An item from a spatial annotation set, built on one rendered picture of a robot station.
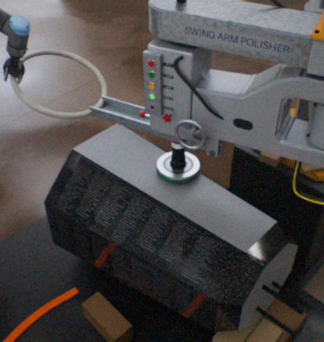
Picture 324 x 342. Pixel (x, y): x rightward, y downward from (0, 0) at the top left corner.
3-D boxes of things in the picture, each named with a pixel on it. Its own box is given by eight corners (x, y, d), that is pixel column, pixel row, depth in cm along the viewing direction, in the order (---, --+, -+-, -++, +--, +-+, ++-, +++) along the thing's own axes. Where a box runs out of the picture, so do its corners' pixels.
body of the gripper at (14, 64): (3, 75, 218) (5, 56, 209) (6, 64, 224) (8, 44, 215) (20, 79, 220) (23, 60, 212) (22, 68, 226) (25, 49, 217)
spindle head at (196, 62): (239, 130, 214) (250, 39, 185) (223, 156, 199) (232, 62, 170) (169, 111, 226) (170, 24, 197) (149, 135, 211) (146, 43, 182)
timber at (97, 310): (83, 315, 262) (81, 303, 254) (100, 303, 268) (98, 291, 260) (117, 351, 245) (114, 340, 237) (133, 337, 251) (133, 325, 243)
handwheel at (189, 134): (213, 142, 202) (215, 114, 192) (204, 155, 195) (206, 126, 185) (181, 133, 207) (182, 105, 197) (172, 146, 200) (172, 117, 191)
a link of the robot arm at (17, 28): (17, 11, 205) (35, 22, 204) (14, 33, 214) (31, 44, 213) (3, 19, 198) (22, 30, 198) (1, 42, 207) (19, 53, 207)
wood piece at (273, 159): (274, 142, 259) (276, 134, 256) (291, 148, 254) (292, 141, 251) (258, 160, 247) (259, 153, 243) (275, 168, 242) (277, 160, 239)
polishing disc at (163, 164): (148, 166, 230) (148, 164, 229) (176, 147, 241) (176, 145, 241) (179, 185, 218) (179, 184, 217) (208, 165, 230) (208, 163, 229)
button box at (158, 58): (163, 113, 201) (163, 53, 182) (161, 116, 199) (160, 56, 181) (147, 109, 203) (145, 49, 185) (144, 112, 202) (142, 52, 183)
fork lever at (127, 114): (232, 137, 216) (234, 127, 213) (218, 159, 203) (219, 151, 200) (106, 100, 238) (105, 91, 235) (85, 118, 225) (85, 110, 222)
